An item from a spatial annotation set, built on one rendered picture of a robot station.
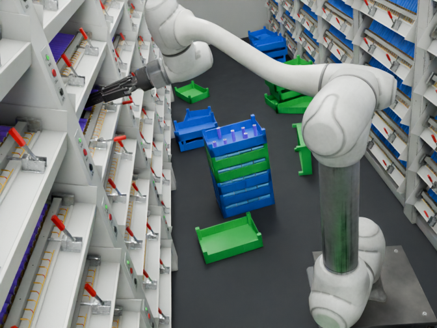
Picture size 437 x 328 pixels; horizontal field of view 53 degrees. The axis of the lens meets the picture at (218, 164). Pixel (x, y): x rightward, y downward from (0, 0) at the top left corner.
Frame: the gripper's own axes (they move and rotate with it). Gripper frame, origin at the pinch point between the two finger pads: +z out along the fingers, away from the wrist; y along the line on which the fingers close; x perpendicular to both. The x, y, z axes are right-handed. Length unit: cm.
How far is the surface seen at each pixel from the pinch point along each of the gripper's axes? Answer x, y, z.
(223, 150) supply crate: -66, 54, -29
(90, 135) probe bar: -3.6, -19.7, 0.0
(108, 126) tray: -7.7, -7.9, -2.4
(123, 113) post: -16.4, 20.9, -1.2
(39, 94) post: 21, -49, -6
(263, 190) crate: -100, 56, -41
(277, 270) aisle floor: -110, 8, -35
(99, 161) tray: -7.7, -29.5, -2.3
